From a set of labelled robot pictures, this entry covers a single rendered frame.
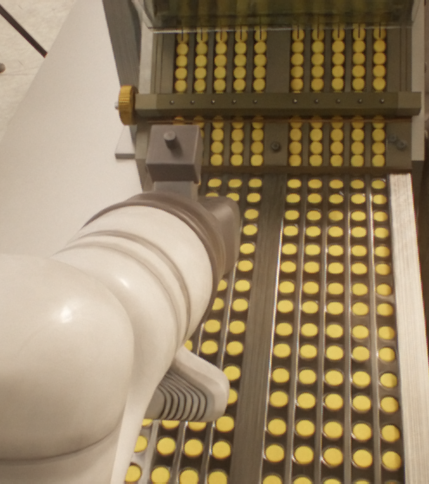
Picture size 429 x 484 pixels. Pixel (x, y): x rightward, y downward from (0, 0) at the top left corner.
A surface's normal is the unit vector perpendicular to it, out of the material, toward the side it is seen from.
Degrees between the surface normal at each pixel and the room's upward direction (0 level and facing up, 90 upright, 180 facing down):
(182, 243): 53
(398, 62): 38
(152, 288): 58
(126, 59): 90
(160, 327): 73
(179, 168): 106
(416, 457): 0
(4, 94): 0
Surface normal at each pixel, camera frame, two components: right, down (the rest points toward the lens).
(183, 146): -0.12, -0.47
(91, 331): 0.71, -0.46
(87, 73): -0.10, -0.70
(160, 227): 0.44, -0.81
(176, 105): -0.15, -0.11
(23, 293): 0.20, -0.83
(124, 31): -0.12, 0.72
